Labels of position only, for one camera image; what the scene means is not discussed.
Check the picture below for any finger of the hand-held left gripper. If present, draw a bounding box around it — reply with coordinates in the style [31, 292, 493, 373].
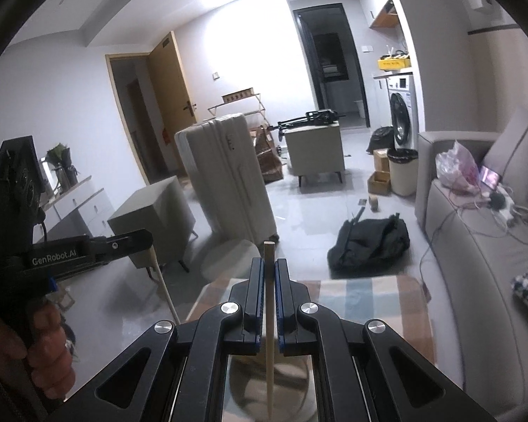
[90, 229, 155, 265]

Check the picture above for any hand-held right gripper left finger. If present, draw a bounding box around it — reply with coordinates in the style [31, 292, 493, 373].
[68, 258, 267, 422]

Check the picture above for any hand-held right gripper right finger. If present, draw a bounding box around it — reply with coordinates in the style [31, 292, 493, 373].
[275, 258, 498, 422]

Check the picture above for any long bamboo chopstick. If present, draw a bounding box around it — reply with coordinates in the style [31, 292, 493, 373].
[264, 241, 277, 420]
[147, 248, 182, 325]

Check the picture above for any large white plastic pot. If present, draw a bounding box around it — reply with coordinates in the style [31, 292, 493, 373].
[226, 354, 315, 422]

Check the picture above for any person's left hand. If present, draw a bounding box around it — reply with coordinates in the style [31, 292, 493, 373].
[0, 302, 79, 410]

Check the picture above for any dark flower bouquet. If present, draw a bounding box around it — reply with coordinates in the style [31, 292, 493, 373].
[45, 142, 79, 186]

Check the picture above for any white dresser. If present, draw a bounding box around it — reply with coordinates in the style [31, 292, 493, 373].
[39, 175, 116, 248]

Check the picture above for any checked blue brown tablecloth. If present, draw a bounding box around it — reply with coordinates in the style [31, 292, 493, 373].
[187, 273, 436, 363]

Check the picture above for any black backpack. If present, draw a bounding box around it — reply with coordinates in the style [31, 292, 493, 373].
[327, 212, 411, 274]

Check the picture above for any cream hard-shell suitcase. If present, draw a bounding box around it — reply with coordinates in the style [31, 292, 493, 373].
[175, 113, 279, 243]

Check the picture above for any open cardboard box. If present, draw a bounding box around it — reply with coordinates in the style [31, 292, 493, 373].
[366, 171, 393, 195]

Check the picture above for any grey cabinet with dark legs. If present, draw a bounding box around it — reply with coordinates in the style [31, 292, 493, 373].
[283, 124, 346, 186]

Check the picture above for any wooden door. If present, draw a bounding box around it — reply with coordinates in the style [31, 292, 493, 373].
[146, 31, 200, 179]

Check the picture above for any white trash bin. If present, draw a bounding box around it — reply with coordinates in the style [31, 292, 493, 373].
[386, 148, 420, 198]

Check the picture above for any black tripod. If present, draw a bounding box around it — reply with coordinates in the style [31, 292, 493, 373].
[276, 109, 349, 132]

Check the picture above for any folding drying rack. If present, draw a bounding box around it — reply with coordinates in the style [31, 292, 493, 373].
[203, 89, 268, 129]

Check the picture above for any black garbage bag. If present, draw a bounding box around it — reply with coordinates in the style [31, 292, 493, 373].
[369, 126, 395, 153]

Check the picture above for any grey sofa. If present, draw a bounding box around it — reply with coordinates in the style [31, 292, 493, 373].
[415, 105, 528, 422]

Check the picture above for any pink plastic bag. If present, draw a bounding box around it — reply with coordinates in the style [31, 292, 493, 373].
[435, 140, 484, 195]

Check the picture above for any white washing machine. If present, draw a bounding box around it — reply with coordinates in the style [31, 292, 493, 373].
[385, 71, 420, 151]

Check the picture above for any black framed glass door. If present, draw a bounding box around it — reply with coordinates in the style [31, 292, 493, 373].
[291, 4, 371, 129]

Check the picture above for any small lit tablet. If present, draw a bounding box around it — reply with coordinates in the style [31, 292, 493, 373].
[479, 165, 503, 189]

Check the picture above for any white power strip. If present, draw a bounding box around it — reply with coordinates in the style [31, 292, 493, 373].
[488, 185, 528, 227]

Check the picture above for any yellow crate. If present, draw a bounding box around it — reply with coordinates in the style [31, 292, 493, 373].
[377, 55, 413, 72]

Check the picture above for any wall cabinet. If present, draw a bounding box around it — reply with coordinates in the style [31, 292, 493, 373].
[369, 0, 400, 29]

